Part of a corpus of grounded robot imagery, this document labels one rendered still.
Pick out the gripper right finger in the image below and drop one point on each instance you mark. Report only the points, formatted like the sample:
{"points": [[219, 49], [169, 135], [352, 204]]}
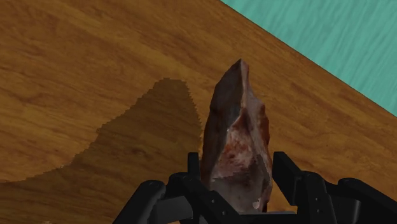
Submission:
{"points": [[313, 192]]}

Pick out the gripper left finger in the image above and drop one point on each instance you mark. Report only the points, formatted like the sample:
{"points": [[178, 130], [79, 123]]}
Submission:
{"points": [[186, 192]]}

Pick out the reddish brown pointed stone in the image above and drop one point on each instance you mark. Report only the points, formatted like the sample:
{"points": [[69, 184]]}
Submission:
{"points": [[237, 139]]}

